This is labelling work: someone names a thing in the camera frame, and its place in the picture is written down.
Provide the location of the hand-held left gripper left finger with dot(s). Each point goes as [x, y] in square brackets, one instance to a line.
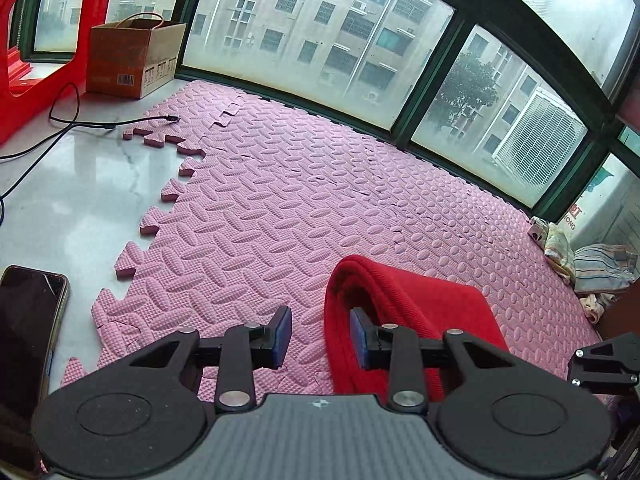
[281, 334]

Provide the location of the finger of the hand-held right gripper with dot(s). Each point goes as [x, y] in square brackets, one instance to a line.
[607, 360]

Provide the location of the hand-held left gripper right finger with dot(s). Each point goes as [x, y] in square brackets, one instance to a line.
[358, 336]

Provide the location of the red cloth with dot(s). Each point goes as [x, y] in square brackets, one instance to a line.
[425, 295]

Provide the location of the beige patterned cloth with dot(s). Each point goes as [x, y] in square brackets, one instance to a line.
[595, 305]

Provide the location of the striped cloth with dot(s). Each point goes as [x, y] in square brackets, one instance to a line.
[600, 265]

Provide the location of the yellow white cloth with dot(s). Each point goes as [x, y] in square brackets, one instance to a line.
[560, 252]

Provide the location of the pink foam puzzle mat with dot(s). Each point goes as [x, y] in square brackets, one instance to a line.
[275, 200]

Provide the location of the white floral cloth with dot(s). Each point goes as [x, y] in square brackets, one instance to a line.
[539, 230]

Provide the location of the white printed box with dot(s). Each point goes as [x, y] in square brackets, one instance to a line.
[617, 210]

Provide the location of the white air conditioner cage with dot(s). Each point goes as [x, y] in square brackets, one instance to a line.
[540, 145]

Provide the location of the black smartphone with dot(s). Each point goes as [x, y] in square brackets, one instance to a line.
[25, 350]

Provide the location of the green tree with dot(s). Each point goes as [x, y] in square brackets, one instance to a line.
[467, 90]

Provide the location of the grey apartment building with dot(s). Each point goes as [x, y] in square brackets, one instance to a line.
[320, 30]

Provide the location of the brown cardboard box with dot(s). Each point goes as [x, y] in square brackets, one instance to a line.
[130, 60]

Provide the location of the red plastic stool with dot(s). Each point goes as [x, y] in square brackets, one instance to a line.
[65, 80]

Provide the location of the dark green window frame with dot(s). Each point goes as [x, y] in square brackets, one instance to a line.
[500, 10]

